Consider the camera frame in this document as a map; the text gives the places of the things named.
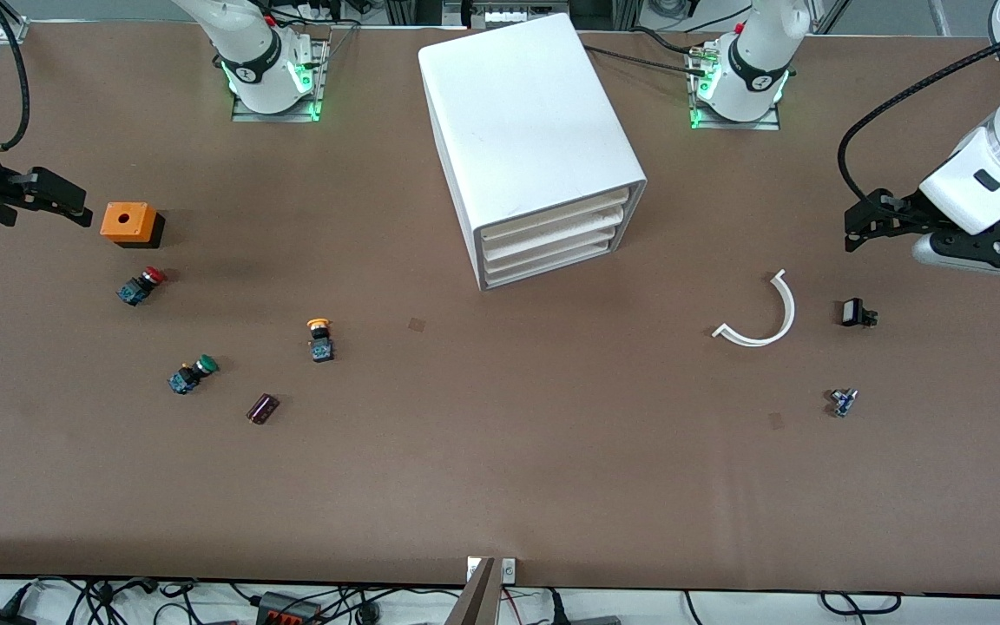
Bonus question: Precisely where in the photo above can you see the black orange power strip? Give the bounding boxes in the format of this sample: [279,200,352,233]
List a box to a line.
[257,590,324,625]

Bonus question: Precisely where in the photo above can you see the black base power cable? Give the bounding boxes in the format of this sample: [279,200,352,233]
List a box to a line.
[585,43,714,79]

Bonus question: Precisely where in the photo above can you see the white curved plastic strip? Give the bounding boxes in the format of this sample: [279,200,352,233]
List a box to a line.
[711,268,797,349]

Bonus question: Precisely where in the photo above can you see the red push button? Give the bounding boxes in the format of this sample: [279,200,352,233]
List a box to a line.
[115,266,168,307]

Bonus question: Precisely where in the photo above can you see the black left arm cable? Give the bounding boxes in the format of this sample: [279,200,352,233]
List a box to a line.
[839,19,1000,209]

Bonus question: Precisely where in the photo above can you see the yellow push button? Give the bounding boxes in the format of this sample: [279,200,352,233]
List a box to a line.
[306,318,337,365]

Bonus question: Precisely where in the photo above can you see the white plastic drawer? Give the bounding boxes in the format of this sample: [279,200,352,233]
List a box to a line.
[484,239,614,286]
[480,193,631,244]
[483,224,621,270]
[481,208,627,257]

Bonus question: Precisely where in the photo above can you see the green push button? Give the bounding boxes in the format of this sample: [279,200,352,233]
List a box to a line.
[168,353,220,397]

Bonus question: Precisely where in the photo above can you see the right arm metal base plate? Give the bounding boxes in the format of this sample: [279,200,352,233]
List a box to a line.
[231,26,332,123]

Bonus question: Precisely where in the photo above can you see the black looped floor cable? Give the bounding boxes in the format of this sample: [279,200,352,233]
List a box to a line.
[819,590,902,616]

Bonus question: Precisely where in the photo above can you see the grey electronics box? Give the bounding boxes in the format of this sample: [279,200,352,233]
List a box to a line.
[444,0,572,28]

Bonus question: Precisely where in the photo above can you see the small black switch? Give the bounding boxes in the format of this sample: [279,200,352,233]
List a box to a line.
[840,297,880,330]

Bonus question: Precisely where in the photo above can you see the white metal bracket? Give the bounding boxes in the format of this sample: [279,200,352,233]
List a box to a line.
[465,557,517,585]

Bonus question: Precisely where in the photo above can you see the orange button enclosure box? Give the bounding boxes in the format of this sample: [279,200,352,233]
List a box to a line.
[101,202,166,250]

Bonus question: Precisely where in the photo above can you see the white paper sheet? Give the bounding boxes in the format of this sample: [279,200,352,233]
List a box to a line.
[418,13,648,292]

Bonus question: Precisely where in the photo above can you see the black tangled floor cable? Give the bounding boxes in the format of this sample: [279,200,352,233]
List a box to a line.
[325,586,466,625]

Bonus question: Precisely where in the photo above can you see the brown wooden beam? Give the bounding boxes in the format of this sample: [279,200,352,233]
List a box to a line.
[444,556,501,625]

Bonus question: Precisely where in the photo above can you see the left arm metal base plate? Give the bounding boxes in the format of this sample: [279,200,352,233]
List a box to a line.
[689,48,781,132]

